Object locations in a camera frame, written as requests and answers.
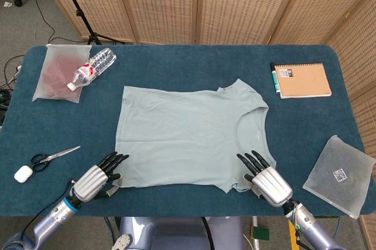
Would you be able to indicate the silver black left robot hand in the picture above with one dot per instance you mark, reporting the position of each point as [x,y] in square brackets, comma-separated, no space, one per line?
[91,181]

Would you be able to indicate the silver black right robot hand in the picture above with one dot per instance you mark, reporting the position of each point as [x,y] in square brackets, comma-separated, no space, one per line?
[271,185]

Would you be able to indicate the light blue t-shirt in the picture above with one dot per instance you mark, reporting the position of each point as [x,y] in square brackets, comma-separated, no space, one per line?
[182,138]

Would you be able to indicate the blue grey left robot arm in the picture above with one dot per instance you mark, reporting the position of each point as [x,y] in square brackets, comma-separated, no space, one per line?
[50,220]

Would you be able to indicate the blue grey right robot arm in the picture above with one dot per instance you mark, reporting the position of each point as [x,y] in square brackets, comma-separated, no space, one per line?
[314,229]

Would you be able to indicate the small green box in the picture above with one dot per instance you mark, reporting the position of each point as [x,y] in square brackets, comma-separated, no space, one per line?
[261,233]

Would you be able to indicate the translucent pouch with QR code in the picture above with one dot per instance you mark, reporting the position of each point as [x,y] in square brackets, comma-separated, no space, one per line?
[337,173]

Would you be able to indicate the white earbuds case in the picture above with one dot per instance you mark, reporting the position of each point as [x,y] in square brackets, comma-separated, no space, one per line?
[23,173]

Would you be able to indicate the blue grey robot torso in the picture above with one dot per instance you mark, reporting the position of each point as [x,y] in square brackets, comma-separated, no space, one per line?
[176,232]

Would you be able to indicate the translucent pouch with red contents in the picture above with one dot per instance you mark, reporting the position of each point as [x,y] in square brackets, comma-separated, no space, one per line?
[55,82]

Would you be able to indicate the green and black marker pen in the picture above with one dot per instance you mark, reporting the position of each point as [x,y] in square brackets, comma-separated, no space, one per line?
[275,78]

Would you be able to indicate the brown spiral notebook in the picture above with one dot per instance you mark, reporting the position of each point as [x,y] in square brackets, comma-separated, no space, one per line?
[305,81]

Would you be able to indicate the clear plastic water bottle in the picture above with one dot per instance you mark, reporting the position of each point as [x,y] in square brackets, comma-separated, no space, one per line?
[89,69]

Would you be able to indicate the white power strip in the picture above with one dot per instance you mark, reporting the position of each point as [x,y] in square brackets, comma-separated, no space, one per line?
[18,68]

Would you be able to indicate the blue velvet table cover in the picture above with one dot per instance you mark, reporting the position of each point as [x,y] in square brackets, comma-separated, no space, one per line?
[188,62]

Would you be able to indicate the black tripod stand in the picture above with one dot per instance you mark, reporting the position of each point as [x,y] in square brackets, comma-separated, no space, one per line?
[77,12]

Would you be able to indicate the woven wicker folding screen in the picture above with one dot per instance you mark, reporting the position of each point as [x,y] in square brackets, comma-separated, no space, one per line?
[164,3]

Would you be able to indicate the white paper scrap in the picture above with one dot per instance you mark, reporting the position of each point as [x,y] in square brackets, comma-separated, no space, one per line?
[7,4]

